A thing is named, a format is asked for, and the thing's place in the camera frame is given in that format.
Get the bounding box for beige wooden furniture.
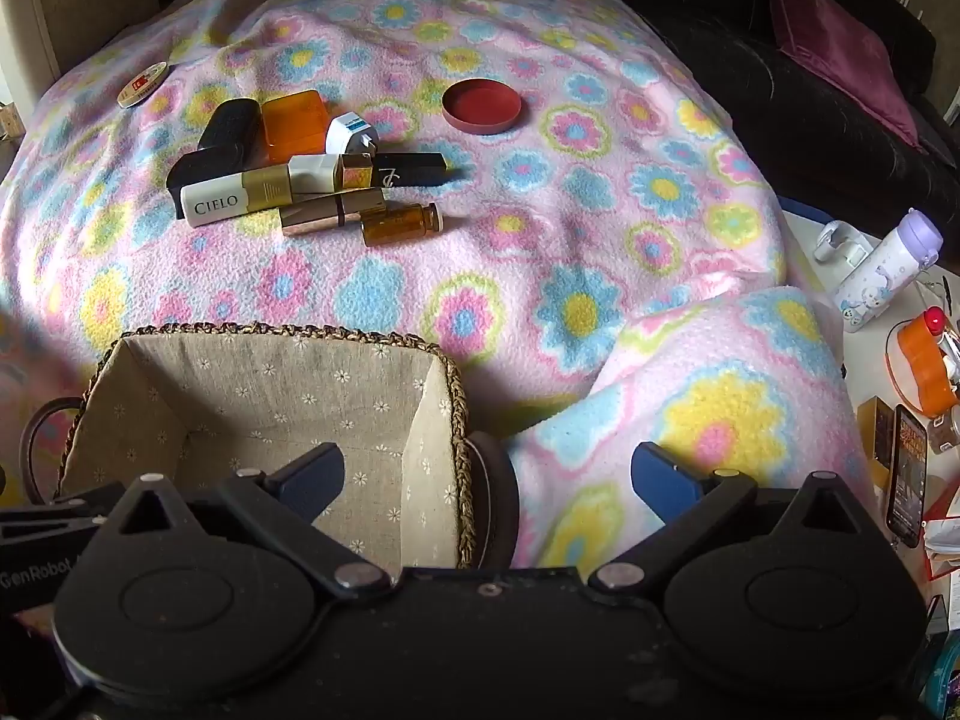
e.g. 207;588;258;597
0;0;162;91

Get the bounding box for black smartphone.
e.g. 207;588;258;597
885;403;931;548

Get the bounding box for pink floral fleece blanket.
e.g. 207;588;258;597
0;0;878;571

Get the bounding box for white bottle purple lid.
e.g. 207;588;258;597
834;208;944;333

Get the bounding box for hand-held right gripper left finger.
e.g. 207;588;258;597
94;441;392;601

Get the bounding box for maroon cushion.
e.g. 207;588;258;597
765;0;920;147

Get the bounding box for amber glass vial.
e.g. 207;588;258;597
361;202;444;247

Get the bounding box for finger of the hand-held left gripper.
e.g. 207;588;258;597
0;484;125;542

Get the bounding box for black lipstick box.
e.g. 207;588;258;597
373;152;448;182

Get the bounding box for black sofa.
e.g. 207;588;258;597
600;0;960;271

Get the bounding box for rose gold lipstick tube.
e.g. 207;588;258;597
280;190;386;236

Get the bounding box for red and white papers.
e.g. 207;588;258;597
919;495;960;582

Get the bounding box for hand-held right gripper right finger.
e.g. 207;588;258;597
589;441;884;595

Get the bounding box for small brown box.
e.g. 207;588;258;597
855;396;897;466

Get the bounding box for woven basket with fabric lining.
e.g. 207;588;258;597
21;321;520;571

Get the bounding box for red round lid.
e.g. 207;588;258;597
441;79;530;136

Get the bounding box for round cream tin red label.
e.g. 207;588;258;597
116;60;167;107

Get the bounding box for white charger plug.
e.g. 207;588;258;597
287;153;347;194

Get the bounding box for white plastic device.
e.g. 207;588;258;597
814;219;882;265

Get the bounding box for orange plastic container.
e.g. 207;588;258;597
889;307;960;417

